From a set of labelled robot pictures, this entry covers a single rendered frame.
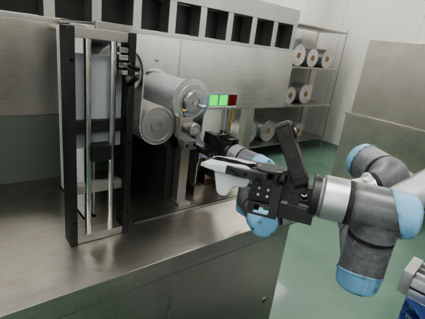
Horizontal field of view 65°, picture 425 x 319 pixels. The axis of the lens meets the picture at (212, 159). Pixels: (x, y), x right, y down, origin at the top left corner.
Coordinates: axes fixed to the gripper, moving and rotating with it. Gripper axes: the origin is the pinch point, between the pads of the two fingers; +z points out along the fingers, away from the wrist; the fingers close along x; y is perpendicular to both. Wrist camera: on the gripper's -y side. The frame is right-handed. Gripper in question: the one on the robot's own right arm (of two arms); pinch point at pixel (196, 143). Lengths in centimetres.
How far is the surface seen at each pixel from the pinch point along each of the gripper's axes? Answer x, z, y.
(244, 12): -43, 30, 50
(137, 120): 24.5, -1.3, 9.8
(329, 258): -147, 11, -109
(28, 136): 49, 30, -3
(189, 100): 8.6, -5.3, 16.8
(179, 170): 11.3, -7.1, -6.5
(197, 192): 0.3, -4.5, -17.7
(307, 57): -348, 216, 31
